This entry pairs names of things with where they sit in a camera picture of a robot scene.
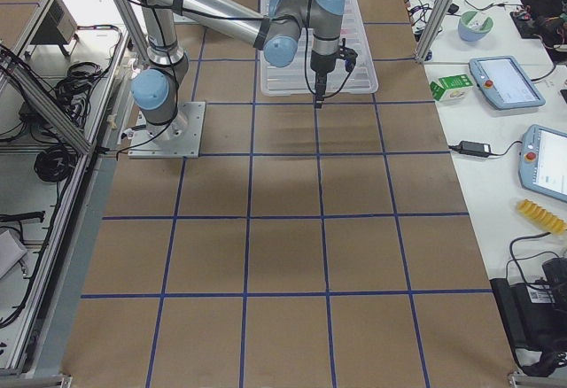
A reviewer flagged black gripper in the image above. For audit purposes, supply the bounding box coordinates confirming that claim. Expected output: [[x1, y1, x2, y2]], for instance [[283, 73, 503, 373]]
[[310, 49, 338, 107]]

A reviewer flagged clear plastic box lid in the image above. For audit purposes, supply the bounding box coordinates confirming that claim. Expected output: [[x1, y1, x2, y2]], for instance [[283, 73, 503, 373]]
[[259, 0, 380, 96]]

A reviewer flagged grey metal box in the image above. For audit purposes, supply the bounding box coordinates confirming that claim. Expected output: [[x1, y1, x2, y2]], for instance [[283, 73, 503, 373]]
[[31, 0, 78, 47]]

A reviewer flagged green white carton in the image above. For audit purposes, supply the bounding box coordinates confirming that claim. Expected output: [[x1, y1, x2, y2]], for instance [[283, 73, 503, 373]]
[[430, 74, 473, 102]]

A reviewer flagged green white bowl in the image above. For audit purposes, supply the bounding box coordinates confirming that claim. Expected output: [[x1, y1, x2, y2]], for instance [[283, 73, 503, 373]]
[[457, 11, 493, 42]]

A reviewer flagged black power adapter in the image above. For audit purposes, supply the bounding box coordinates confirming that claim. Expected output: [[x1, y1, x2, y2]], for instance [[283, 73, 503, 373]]
[[459, 141, 491, 158]]

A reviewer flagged teach pendant tablet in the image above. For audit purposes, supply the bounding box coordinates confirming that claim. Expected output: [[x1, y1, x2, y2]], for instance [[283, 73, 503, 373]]
[[469, 56, 546, 110], [518, 125, 567, 202]]

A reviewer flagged yellow corrugated toy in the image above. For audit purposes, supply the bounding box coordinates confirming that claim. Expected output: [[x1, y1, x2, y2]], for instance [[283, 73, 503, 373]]
[[517, 199, 566, 235]]

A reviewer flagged black device on desk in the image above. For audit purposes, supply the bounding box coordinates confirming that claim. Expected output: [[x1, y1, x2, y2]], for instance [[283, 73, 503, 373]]
[[490, 258, 566, 377]]

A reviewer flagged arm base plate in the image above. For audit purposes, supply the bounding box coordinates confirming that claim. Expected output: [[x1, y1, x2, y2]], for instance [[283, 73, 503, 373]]
[[127, 102, 206, 159]]

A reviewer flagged aluminium frame post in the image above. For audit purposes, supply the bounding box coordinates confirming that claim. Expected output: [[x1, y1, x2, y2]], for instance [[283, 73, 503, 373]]
[[415, 0, 453, 63]]

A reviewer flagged black cable bundle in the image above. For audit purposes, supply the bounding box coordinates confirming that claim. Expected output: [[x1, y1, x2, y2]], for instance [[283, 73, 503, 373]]
[[34, 144, 74, 183]]

